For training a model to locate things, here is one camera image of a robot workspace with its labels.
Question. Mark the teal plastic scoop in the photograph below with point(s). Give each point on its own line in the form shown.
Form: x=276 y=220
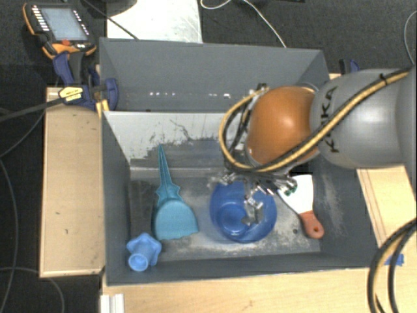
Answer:
x=174 y=217

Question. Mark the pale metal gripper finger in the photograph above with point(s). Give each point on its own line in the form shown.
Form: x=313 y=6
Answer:
x=259 y=210
x=247 y=212

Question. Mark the pale wood board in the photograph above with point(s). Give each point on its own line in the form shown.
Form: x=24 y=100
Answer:
x=71 y=181

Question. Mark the blue plastic bowl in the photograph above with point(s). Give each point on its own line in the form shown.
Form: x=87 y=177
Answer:
x=224 y=230

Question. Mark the grey metal bin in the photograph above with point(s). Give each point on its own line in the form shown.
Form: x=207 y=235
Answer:
x=195 y=73

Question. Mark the blue star-shaped plastic cup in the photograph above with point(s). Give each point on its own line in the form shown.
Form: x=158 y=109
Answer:
x=143 y=249

